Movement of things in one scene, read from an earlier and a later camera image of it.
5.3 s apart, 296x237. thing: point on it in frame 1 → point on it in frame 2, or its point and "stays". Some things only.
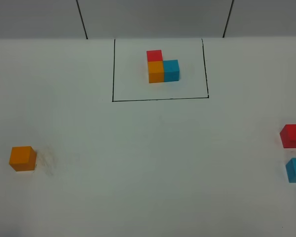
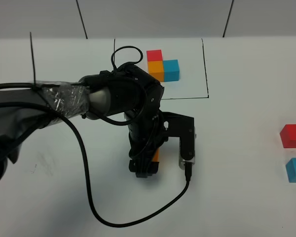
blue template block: (171, 70) stays
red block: (293, 136) stays
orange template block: (156, 71) stays
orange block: (23, 158) → (157, 156)
